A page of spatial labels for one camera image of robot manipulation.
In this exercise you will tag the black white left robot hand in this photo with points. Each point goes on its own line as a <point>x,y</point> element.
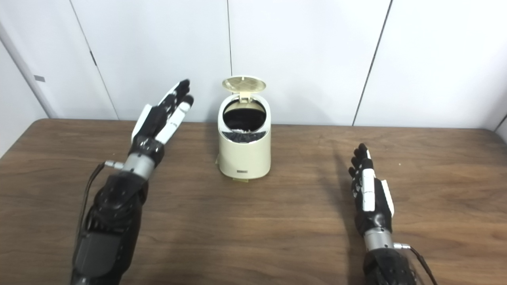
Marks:
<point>152,126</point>

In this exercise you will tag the black bin liner bag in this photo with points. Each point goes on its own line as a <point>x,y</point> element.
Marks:
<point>243,116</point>

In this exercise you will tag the small grey wall tag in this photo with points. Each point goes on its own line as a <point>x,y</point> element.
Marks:
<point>39,78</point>

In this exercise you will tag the cream-colored plastic bin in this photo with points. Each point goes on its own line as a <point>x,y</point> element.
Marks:
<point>244,158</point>

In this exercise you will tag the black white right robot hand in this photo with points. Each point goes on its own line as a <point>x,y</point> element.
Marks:
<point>374,209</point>

